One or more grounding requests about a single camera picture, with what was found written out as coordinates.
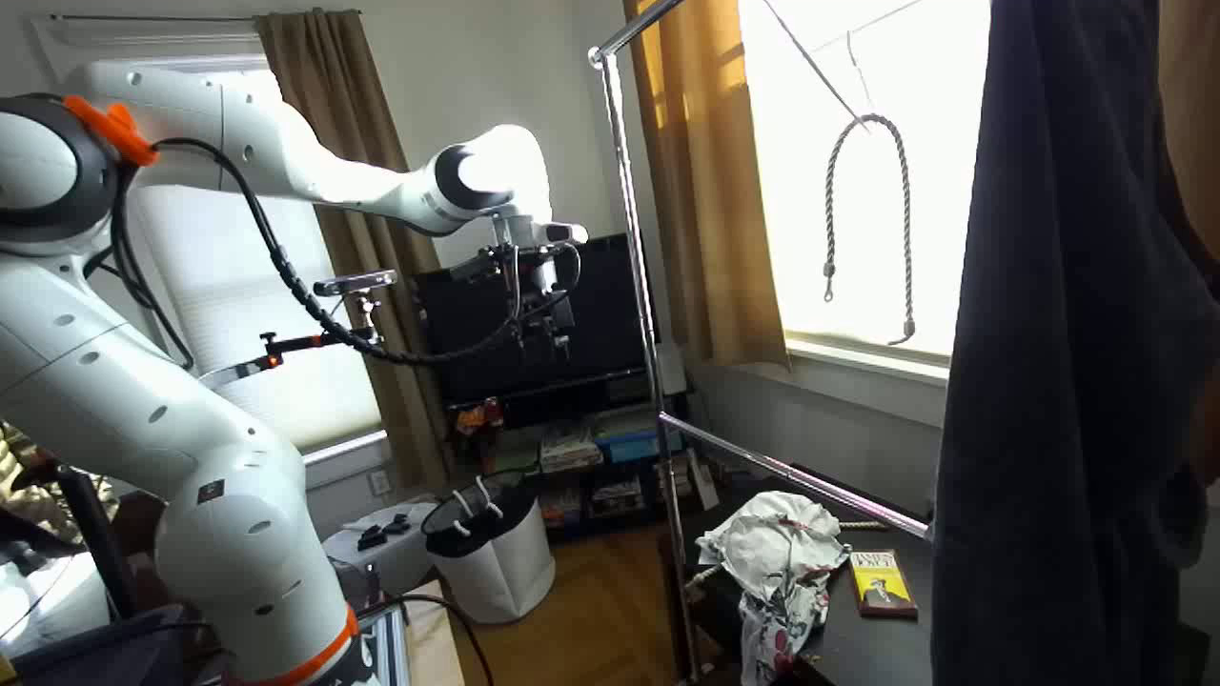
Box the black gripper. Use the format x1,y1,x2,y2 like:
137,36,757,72
511,248,584,356

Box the white rope cord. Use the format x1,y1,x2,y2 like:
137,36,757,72
818,109,919,348

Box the black flat television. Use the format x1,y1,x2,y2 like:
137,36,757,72
415,229,656,408

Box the silver metal clothes rack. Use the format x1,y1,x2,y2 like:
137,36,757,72
584,0,939,686

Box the small orange toy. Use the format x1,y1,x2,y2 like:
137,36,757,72
452,394,511,442

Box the blue box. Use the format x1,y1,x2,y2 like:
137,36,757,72
592,422,667,467

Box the dark television stand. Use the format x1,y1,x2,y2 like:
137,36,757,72
441,367,697,544

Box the brown window curtain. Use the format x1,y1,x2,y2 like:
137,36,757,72
260,9,461,499
1155,0,1220,489

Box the white bucket with black liner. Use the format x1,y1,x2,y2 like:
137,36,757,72
420,485,560,629

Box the white console with black controllers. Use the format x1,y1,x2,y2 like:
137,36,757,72
319,499,441,594

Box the crumpled white cloth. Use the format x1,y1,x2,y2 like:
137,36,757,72
694,489,855,686

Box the yellow small box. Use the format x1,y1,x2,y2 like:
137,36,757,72
847,544,922,624

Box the dark hanging hoodie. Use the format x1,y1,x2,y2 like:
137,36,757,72
929,0,1220,686

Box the black tripod with orange clamp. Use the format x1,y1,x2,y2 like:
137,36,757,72
51,465,135,621

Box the camouflage fabric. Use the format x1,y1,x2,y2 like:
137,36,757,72
0,422,91,554

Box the black camera on clamp arm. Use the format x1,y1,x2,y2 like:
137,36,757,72
202,267,405,390

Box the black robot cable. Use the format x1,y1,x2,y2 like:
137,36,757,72
107,132,588,373

